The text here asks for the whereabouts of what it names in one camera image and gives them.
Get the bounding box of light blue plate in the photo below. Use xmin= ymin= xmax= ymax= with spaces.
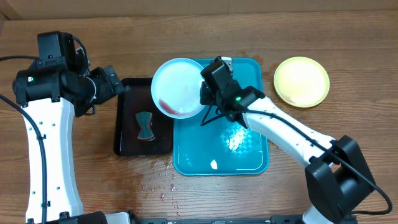
xmin=150 ymin=58 xmax=205 ymax=119

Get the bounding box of dark green scrubbing sponge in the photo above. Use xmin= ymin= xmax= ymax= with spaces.
xmin=136 ymin=111 xmax=155 ymax=141

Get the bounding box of yellow plate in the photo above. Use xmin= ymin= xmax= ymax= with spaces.
xmin=274 ymin=57 xmax=330 ymax=108

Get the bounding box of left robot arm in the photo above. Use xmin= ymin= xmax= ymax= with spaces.
xmin=13 ymin=31 xmax=124 ymax=223

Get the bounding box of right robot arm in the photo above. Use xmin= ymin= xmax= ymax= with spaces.
xmin=200 ymin=56 xmax=376 ymax=223

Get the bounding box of black plastic tray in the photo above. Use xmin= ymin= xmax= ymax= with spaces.
xmin=113 ymin=78 xmax=174 ymax=156

